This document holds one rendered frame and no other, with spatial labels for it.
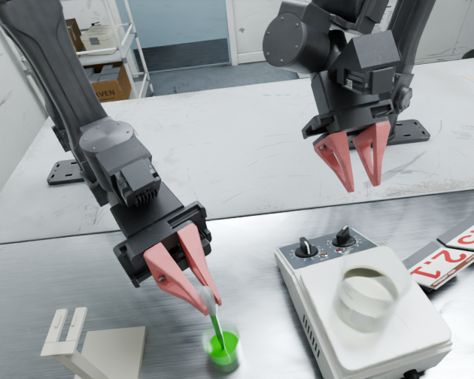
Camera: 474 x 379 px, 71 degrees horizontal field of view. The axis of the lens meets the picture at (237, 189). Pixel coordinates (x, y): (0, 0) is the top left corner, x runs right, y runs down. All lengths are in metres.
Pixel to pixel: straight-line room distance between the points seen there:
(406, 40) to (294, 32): 0.29
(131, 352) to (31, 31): 0.39
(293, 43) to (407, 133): 0.44
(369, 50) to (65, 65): 0.33
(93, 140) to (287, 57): 0.23
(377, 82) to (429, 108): 0.53
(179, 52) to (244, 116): 2.54
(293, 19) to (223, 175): 0.35
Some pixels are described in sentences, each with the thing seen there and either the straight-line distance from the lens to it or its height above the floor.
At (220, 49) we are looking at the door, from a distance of 3.32.
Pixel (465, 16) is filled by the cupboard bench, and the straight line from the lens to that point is 3.25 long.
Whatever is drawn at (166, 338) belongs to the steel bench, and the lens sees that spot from 0.49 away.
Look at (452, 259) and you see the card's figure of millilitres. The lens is 0.55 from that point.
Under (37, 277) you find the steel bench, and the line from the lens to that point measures 0.63.
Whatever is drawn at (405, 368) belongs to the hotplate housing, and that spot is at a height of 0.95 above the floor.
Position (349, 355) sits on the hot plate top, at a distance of 0.38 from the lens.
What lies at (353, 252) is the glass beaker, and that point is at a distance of 0.35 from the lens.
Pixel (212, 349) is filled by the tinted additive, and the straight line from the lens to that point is 0.44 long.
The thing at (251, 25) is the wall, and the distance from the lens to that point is 3.28.
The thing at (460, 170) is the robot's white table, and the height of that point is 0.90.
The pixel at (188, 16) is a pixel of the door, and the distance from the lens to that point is 3.23.
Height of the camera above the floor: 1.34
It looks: 44 degrees down
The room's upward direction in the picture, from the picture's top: 7 degrees counter-clockwise
